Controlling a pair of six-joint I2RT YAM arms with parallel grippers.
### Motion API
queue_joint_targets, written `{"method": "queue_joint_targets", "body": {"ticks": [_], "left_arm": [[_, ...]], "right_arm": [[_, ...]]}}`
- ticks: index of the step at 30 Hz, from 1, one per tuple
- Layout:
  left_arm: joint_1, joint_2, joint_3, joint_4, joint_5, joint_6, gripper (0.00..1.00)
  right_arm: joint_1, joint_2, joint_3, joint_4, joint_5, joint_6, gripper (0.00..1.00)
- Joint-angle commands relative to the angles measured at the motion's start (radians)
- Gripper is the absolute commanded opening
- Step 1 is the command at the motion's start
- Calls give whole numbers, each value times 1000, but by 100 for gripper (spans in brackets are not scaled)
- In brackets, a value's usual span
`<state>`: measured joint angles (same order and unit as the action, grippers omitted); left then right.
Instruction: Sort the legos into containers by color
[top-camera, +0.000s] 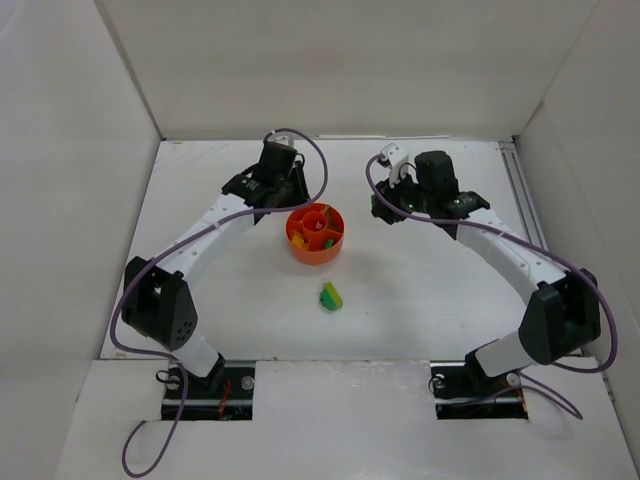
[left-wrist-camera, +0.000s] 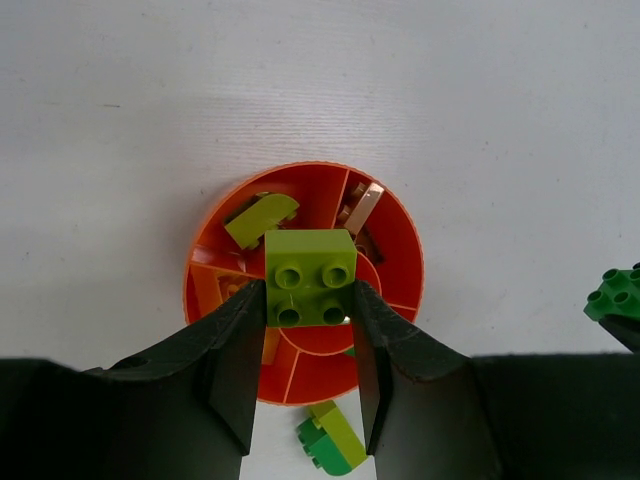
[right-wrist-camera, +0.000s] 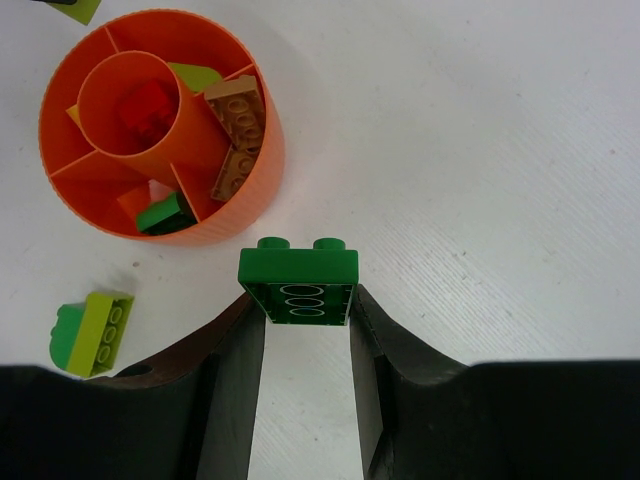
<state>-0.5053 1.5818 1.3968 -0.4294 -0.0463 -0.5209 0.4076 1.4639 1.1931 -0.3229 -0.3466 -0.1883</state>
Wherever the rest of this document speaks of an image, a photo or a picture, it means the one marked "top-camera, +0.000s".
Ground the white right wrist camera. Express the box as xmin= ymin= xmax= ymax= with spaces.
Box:
xmin=378 ymin=143 xmax=411 ymax=188

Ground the lime sloped lego brick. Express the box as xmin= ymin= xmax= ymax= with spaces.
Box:
xmin=322 ymin=282 xmax=343 ymax=310

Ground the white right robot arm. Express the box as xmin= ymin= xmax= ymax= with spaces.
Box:
xmin=370 ymin=144 xmax=601 ymax=400

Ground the aluminium rail right side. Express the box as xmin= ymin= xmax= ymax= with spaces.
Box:
xmin=498 ymin=141 xmax=548 ymax=249

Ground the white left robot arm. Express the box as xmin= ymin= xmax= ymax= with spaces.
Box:
xmin=122 ymin=136 xmax=310 ymax=394

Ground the green curved lego brick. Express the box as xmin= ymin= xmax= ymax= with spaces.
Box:
xmin=319 ymin=291 xmax=338 ymax=311

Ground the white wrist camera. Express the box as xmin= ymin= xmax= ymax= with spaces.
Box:
xmin=268 ymin=132 xmax=295 ymax=148
xmin=378 ymin=143 xmax=411 ymax=188

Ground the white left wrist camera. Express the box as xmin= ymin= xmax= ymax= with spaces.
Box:
xmin=268 ymin=132 xmax=295 ymax=148

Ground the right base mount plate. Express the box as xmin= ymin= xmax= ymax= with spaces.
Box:
xmin=428 ymin=362 xmax=529 ymax=420

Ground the yellow square lego brick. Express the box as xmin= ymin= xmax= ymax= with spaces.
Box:
xmin=291 ymin=231 xmax=308 ymax=250

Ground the base mount plate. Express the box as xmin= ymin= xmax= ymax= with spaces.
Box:
xmin=428 ymin=362 xmax=529 ymax=420
xmin=155 ymin=361 xmax=256 ymax=421

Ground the brown studded lego plate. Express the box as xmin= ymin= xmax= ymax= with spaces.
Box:
xmin=310 ymin=202 xmax=333 ymax=218

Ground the orange round divided container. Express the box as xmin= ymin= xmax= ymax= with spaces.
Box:
xmin=285 ymin=205 xmax=345 ymax=266

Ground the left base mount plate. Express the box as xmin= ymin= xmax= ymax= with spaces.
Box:
xmin=155 ymin=361 xmax=256 ymax=421

